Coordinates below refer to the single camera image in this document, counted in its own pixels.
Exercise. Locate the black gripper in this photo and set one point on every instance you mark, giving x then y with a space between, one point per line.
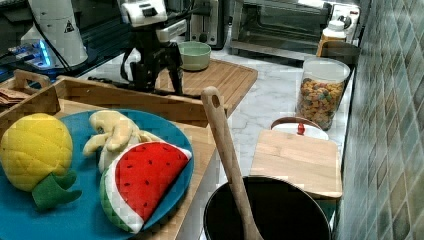
146 42

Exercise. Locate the wooden drawer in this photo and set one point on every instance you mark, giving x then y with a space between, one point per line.
106 95

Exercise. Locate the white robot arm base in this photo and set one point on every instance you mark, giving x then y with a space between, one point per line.
57 40

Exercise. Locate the green ceramic bowl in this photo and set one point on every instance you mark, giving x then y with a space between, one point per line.
195 55

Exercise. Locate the wooden spoon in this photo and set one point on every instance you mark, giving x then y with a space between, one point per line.
218 123

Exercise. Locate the silver toaster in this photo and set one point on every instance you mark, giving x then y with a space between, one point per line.
208 23

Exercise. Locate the large bamboo cutting board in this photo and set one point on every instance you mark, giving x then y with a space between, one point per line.
232 81

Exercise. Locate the yellow plush banana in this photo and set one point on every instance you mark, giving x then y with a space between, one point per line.
115 133

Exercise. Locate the red plush watermelon slice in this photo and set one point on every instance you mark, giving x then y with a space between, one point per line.
136 181

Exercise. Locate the silver toaster oven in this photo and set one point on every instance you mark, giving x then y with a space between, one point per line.
290 28

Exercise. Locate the white lid red knob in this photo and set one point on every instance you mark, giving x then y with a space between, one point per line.
299 126

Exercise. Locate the yellow plush pineapple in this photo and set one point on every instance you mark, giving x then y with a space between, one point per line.
36 154

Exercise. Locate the brown napkins in caddy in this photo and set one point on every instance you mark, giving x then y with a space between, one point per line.
10 97

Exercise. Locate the clear cereal jar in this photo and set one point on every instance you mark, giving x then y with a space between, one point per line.
321 89

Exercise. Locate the blue round plate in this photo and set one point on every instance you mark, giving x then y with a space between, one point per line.
84 218

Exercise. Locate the small light wooden board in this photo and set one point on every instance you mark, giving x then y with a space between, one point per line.
309 163

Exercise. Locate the white capped amber bottle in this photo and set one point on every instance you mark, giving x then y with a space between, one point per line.
333 32

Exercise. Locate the black pot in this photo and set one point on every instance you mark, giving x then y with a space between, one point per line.
281 212

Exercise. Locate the dark cup behind jar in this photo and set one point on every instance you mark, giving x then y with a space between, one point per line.
341 51

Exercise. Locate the wooden caddy with handle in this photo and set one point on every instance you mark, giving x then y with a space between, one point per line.
42 97

